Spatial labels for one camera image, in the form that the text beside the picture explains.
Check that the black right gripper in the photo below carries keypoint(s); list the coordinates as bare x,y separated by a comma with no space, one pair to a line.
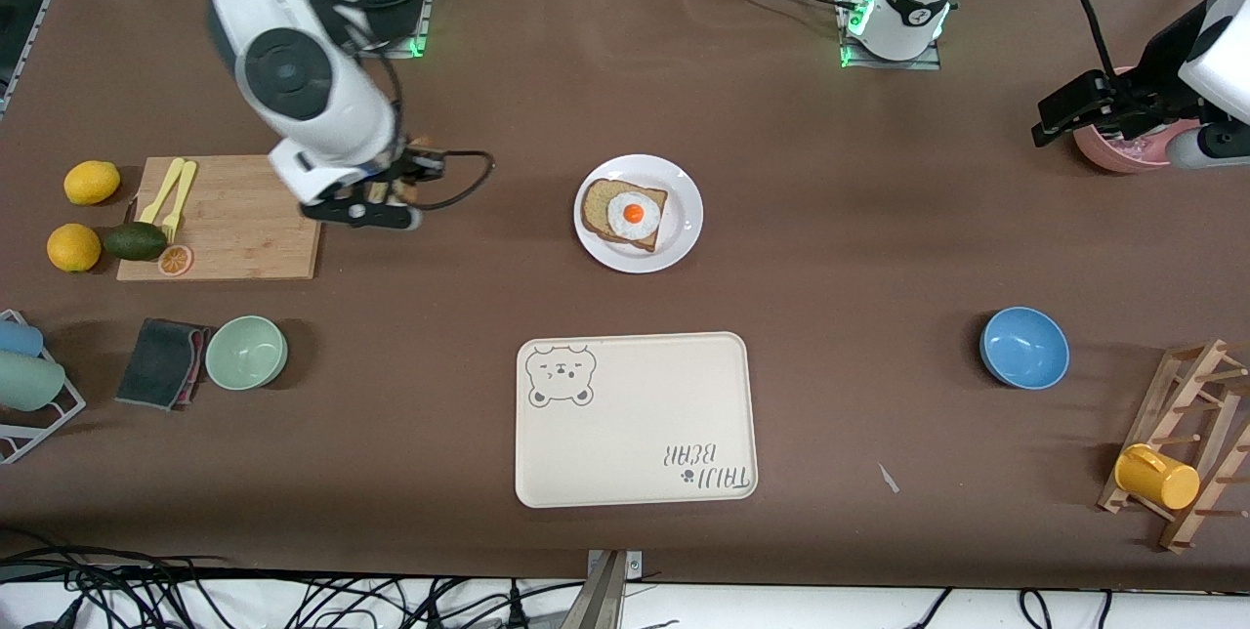
395,182

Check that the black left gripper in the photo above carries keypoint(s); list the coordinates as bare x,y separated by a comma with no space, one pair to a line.
1164,53

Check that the white round plate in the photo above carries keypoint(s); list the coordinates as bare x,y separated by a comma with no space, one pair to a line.
684,219

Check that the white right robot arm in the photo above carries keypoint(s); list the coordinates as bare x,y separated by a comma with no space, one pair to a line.
312,92

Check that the pink bowl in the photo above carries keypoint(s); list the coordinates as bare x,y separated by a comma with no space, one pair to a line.
1108,155

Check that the wooden cutting board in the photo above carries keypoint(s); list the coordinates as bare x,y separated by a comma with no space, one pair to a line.
244,238

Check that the pale green bowl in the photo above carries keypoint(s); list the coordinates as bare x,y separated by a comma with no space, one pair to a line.
246,354

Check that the orange slice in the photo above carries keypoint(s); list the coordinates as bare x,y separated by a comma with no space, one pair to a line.
176,261

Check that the yellow plastic knife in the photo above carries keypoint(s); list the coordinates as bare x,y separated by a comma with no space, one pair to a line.
159,191

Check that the blue bowl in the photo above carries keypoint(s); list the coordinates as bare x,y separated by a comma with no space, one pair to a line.
1025,348

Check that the fried egg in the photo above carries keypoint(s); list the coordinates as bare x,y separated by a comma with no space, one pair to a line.
633,214

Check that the green avocado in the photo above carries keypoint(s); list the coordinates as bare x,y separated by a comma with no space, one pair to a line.
135,241

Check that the grey folded cloth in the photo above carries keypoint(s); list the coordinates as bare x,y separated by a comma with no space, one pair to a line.
156,363

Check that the yellow lemon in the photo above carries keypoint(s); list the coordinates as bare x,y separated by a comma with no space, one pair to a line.
73,248
93,184

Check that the cream bear print tray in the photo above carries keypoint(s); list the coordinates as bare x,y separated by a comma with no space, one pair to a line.
635,414

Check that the yellow cup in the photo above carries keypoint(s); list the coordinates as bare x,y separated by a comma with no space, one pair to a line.
1162,481

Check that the wooden cup rack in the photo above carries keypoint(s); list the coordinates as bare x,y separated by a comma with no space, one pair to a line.
1211,473

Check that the light blue cup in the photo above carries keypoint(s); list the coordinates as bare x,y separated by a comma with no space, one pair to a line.
18,338

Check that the small paper scrap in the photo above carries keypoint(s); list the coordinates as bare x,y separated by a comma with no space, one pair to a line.
888,478

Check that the pale green cup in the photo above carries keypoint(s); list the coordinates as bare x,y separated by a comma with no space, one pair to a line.
27,382

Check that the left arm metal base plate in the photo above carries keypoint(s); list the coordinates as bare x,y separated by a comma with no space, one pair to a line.
933,58

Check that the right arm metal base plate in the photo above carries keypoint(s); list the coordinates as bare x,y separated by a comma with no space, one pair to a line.
420,38

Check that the metal table clamp bracket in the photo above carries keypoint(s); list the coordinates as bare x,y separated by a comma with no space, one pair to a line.
607,595

